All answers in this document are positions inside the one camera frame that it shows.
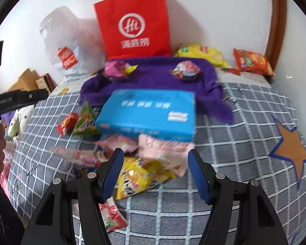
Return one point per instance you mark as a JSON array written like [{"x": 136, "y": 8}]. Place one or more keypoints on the pink puffy snack packet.
[{"x": 185, "y": 67}]

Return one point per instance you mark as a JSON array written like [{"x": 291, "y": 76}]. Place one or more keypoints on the pink cloth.
[{"x": 9, "y": 163}]

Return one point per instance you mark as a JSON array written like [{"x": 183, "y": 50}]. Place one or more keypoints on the green snack packet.
[{"x": 85, "y": 120}]

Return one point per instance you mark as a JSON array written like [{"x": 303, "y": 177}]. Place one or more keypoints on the small yellow snack packet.
[{"x": 130, "y": 69}]

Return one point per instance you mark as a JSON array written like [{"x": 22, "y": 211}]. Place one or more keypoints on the pale pink snack packet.
[{"x": 163, "y": 145}]

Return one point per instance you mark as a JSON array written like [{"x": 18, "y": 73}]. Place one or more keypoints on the long pink snack packet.
[{"x": 76, "y": 155}]

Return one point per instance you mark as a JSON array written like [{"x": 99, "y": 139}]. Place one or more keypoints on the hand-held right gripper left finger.
[{"x": 113, "y": 173}]

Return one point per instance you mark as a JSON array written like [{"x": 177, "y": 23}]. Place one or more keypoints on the orange chips bag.
[{"x": 252, "y": 61}]

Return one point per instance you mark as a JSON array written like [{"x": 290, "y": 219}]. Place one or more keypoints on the brown cardboard box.
[{"x": 23, "y": 81}]

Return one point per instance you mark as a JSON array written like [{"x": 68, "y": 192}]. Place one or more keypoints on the yellow chips bag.
[{"x": 204, "y": 53}]

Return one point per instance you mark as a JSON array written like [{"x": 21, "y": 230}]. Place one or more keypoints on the wooden bed frame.
[{"x": 278, "y": 30}]

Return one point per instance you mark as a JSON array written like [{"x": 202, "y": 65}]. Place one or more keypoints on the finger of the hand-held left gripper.
[{"x": 33, "y": 96}]

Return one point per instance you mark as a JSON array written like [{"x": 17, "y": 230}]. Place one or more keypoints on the red white fruit packet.
[{"x": 113, "y": 215}]

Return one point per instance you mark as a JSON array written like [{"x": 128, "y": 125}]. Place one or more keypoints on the grey checked bedsheet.
[{"x": 244, "y": 132}]

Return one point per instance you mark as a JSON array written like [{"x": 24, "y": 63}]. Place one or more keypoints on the white spotted cloth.
[{"x": 20, "y": 117}]

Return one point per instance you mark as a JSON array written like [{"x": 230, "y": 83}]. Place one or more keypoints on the small red snack packet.
[{"x": 67, "y": 123}]

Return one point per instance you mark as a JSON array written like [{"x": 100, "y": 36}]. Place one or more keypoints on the printed paper sheet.
[
  {"x": 63, "y": 91},
  {"x": 247, "y": 77}
]

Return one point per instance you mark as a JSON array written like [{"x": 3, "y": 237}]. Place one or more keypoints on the red paper bag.
[{"x": 132, "y": 17}]

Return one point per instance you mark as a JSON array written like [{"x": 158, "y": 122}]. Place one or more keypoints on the yellow cartoon snack packet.
[{"x": 140, "y": 176}]

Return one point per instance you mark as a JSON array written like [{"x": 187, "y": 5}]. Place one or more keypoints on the magenta snack packet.
[{"x": 113, "y": 69}]

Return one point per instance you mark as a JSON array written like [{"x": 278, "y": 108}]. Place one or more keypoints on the white plastic bag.
[{"x": 66, "y": 30}]

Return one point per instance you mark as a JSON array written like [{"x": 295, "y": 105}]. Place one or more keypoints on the patterned gold box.
[{"x": 44, "y": 81}]

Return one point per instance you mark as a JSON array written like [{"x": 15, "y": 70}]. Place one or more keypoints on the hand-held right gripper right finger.
[{"x": 199, "y": 176}]

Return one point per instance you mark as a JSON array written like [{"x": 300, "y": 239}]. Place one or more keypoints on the dark clothing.
[{"x": 2, "y": 224}]

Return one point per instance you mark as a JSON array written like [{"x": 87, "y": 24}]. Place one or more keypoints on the blue cardboard box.
[{"x": 142, "y": 117}]

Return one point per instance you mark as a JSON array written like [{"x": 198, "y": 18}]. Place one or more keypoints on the purple towel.
[{"x": 155, "y": 81}]

